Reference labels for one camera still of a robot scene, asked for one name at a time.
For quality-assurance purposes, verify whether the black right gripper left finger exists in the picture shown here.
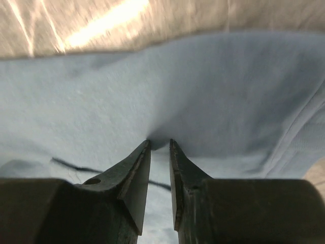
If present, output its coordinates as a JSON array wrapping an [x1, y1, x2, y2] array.
[[1, 140, 151, 243]]

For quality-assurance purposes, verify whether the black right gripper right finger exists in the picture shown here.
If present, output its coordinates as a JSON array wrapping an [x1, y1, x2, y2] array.
[[170, 140, 324, 243]]

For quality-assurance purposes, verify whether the blue t shirt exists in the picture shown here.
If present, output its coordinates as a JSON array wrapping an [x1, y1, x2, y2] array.
[[1, 32, 324, 242]]

